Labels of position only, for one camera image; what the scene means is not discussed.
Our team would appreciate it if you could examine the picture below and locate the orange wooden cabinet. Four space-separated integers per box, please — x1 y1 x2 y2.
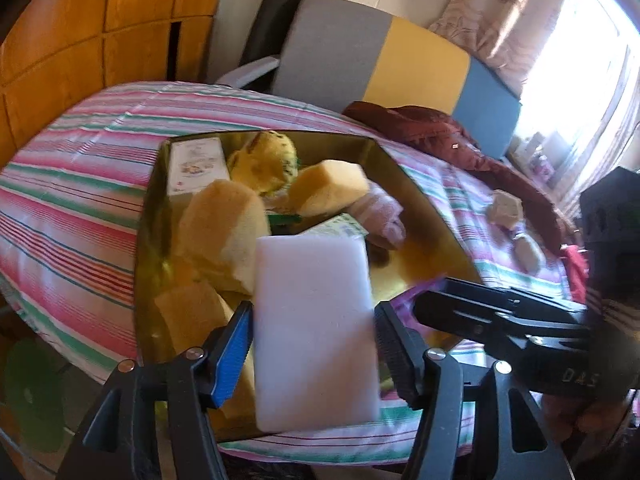
1 0 219 162

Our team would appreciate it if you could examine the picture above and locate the dark red jacket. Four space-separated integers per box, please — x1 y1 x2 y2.
343 101 564 256

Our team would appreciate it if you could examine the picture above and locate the grey yellow blue chair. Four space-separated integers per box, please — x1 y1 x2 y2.
217 0 521 158

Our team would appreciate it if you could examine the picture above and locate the white melamine sponge block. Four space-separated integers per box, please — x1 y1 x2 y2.
254 235 380 434

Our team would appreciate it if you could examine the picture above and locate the gold square tray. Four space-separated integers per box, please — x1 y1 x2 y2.
132 129 484 443

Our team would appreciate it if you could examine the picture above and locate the golden brown sponge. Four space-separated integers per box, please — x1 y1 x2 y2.
154 282 255 422

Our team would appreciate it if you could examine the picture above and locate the pink striped rolled sock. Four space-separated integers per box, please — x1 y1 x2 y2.
346 181 406 250

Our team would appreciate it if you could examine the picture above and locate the white floral carton box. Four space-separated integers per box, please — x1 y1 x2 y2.
166 136 230 203

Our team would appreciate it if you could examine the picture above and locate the person right hand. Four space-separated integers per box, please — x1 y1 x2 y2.
541 394 628 442

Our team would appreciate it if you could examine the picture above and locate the striped pink green tablecloth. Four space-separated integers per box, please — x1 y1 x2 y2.
1 82 570 466

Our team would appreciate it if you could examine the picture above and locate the white sock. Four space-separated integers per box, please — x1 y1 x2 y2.
513 233 546 275

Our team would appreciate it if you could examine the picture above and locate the green white medicine box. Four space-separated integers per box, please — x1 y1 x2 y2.
302 214 368 238

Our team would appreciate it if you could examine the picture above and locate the pink patterned curtain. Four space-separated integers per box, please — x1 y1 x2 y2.
430 0 564 96

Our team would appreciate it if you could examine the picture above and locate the cream sponge chunk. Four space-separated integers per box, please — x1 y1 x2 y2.
176 180 271 296

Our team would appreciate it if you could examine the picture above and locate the dark yellow square sponge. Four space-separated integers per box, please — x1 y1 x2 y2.
486 190 524 231

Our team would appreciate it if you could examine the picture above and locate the black rolled mat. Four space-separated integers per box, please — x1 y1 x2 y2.
240 0 302 65

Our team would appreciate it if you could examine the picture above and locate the yellow knitted scrubber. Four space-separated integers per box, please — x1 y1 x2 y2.
227 130 298 195

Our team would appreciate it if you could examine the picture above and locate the pale yellow sponge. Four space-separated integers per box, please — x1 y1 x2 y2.
288 159 369 217

